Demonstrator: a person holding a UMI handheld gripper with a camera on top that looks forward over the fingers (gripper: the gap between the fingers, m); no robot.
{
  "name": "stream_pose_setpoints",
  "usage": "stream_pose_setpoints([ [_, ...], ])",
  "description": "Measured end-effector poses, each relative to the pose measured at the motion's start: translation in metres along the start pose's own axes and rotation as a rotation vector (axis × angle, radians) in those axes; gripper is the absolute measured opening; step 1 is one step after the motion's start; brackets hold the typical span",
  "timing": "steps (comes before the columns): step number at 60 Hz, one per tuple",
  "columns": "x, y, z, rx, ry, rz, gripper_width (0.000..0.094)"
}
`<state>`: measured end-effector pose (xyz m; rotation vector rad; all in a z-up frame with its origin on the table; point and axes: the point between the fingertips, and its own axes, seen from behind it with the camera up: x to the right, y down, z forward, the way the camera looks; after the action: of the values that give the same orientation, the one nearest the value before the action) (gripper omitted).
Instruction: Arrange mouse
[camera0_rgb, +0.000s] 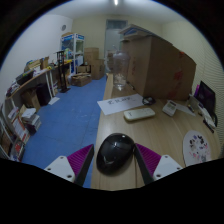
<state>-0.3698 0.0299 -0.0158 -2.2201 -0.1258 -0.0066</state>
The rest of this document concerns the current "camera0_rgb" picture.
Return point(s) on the small white calculator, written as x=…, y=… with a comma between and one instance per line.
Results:
x=169, y=108

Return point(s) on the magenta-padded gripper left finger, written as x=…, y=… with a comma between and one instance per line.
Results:
x=61, y=166

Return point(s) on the grey door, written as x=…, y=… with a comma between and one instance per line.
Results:
x=115, y=36

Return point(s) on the black pen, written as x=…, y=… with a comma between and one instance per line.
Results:
x=208, y=126

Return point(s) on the black floor stand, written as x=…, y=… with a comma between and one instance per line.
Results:
x=62, y=71

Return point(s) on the ceiling tube light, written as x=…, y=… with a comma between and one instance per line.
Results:
x=116, y=2

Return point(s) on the round white printed mouse pad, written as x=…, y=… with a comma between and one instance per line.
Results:
x=196, y=148

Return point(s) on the low shelf unit with books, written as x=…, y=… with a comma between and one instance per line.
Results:
x=18, y=130

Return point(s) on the blue-white glass cabinet machine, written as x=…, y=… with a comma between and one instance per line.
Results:
x=71, y=46

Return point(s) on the stacked brown cardboard boxes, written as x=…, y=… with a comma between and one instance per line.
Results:
x=93, y=61

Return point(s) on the open cardboard box with items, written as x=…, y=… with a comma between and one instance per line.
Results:
x=81, y=80

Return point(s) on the black computer mouse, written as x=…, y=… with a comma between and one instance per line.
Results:
x=115, y=153

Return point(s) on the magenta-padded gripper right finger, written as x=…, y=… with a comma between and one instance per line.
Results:
x=166, y=165

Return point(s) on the plain white paper sheet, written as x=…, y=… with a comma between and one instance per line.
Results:
x=186, y=109

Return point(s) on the large brown cardboard box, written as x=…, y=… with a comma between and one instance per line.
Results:
x=156, y=66

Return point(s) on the round wall clock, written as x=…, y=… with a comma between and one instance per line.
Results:
x=63, y=27

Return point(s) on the white remote control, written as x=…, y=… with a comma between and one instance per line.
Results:
x=139, y=114

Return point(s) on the cardboard box under desk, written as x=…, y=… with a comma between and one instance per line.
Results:
x=30, y=99

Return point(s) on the clear glass jar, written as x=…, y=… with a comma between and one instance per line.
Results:
x=120, y=70

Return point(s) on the black monitor screen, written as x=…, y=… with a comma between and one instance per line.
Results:
x=206, y=95

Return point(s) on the white paper sheet with writing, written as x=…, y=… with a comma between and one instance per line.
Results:
x=118, y=104

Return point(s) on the long wooden side desk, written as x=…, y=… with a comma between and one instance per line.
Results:
x=31, y=80

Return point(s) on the black bin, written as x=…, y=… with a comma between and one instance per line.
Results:
x=42, y=94

